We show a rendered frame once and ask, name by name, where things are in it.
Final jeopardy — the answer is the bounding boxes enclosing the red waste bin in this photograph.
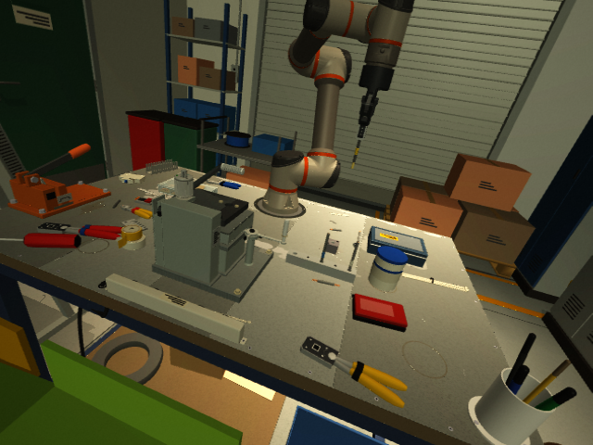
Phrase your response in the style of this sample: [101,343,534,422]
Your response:
[125,109,166,172]

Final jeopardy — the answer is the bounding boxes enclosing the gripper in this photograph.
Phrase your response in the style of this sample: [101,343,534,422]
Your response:
[359,64,394,93]

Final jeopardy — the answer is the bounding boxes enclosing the red handled screwdriver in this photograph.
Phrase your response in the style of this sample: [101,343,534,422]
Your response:
[0,232,83,250]

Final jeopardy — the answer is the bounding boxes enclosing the grey terminal rack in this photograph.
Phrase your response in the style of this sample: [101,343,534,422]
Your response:
[145,159,180,176]

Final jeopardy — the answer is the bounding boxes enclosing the yellow tape roll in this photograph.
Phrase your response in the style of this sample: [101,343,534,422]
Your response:
[119,221,149,252]

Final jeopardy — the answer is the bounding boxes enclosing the dark crimper lever grey grip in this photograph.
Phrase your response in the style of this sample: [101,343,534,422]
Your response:
[193,161,246,191]

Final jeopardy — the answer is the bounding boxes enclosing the black yellow cable stub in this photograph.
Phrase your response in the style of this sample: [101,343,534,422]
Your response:
[350,125,365,171]

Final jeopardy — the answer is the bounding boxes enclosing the blue wire spool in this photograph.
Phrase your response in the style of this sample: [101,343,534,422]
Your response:
[224,130,253,149]

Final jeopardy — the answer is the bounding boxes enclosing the yellow board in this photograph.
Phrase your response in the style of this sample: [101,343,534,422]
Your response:
[0,319,44,377]

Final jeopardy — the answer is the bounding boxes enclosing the black cable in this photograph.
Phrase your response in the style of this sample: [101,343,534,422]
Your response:
[75,305,111,359]

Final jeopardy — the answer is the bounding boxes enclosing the black pen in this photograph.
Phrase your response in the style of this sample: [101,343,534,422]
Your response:
[504,332,538,387]

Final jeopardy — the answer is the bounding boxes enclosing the blue pen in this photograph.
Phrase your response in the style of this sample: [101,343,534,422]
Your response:
[506,365,530,396]

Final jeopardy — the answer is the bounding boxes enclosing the white wall sign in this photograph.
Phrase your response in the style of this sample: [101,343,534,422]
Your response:
[12,5,55,27]

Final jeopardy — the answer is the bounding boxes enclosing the dark blue cabinet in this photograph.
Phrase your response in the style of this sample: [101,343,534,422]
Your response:
[513,129,593,299]

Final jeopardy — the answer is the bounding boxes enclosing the black cutter lever orange grip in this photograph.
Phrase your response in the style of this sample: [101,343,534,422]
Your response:
[31,142,93,180]

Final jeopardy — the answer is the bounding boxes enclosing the grey roller door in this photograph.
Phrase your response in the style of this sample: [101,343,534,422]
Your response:
[252,0,565,197]

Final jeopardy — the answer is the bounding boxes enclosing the dark green door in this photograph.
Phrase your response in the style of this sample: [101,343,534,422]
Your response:
[0,0,110,178]

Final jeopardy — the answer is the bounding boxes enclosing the wooden pallet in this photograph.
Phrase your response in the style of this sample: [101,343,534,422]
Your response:
[461,251,521,280]

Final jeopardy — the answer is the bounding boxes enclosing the grey crimper body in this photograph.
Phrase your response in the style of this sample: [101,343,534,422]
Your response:
[151,187,255,286]

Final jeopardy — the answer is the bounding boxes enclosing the grey ribbed crimper knob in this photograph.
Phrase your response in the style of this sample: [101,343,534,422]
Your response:
[174,169,196,199]

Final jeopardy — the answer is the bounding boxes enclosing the large orange cardboard box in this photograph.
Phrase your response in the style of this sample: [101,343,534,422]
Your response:
[390,175,466,239]
[446,152,533,214]

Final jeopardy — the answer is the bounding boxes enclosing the white jar blue lid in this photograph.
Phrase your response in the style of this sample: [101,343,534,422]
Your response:
[368,245,410,294]

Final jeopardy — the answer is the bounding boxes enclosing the green waste bin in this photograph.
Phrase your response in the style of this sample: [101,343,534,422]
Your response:
[162,117,220,174]

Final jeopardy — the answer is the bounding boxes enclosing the blue case yellow label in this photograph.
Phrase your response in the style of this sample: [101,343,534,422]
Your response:
[366,225,429,270]

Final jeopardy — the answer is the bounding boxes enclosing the dark blue box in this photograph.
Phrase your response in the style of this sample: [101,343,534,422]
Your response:
[286,404,377,445]

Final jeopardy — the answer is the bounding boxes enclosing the white ruler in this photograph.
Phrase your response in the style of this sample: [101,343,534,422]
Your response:
[401,272,471,294]

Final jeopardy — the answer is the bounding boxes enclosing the yellow handled crimping tool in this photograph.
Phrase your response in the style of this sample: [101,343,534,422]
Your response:
[300,336,410,410]

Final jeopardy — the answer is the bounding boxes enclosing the large green box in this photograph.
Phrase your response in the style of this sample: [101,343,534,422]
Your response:
[0,339,245,445]

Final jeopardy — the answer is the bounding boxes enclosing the grey rubber ring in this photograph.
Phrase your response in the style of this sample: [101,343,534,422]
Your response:
[103,334,165,384]

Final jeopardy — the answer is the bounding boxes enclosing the red blue handled crimping tool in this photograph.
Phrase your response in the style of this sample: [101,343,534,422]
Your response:
[37,222,124,241]

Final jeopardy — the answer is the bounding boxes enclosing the orange bench cutter body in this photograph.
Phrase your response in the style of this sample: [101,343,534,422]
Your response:
[6,169,113,221]

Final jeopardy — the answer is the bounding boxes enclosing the grey parts tray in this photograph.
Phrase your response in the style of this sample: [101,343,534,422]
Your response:
[156,178,219,195]

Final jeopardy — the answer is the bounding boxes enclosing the yellow handled pliers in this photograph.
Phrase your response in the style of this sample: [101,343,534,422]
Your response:
[120,203,155,220]

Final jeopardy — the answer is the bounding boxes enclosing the small brown cardboard box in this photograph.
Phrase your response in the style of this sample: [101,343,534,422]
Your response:
[170,16,196,38]

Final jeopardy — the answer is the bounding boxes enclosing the brown cardboard box black print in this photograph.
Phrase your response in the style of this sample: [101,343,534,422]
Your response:
[176,55,216,87]

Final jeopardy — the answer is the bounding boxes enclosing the tan pencil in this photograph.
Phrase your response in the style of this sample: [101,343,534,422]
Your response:
[523,359,573,405]

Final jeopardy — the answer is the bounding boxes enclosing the grey crimper base plate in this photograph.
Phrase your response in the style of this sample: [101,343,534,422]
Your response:
[152,240,275,305]

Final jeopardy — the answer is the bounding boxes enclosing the large brown cardboard box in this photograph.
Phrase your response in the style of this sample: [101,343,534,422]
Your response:
[452,199,536,271]

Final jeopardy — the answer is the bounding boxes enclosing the grey finished-work rack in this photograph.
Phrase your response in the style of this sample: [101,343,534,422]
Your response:
[284,231,363,282]

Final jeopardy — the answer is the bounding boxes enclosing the grey vented cabinet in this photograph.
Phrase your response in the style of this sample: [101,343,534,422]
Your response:
[541,258,593,368]

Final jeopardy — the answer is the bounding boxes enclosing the blue storage bin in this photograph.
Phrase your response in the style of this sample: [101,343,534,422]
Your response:
[172,97,237,132]

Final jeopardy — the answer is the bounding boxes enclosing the grey side table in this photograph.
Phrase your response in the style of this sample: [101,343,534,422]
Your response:
[196,117,298,178]

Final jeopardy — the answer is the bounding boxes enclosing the long white cable duct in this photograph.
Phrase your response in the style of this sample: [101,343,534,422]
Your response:
[105,273,246,346]

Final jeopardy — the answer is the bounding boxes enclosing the grey box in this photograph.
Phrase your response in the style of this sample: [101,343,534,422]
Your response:
[194,18,238,44]

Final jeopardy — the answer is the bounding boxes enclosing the green black marker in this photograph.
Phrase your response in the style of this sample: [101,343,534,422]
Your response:
[534,387,578,412]

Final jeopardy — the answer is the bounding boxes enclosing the red pad black frame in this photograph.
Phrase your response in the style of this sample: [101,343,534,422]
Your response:
[351,292,410,333]

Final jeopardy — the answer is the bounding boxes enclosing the blue framed shelf unit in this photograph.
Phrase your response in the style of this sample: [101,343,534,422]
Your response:
[165,0,247,140]

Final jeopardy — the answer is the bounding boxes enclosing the white pen cup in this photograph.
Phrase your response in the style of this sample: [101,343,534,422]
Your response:
[467,367,558,445]

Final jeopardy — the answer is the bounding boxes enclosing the dark brown cardboard box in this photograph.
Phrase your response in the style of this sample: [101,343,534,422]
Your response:
[197,65,237,92]

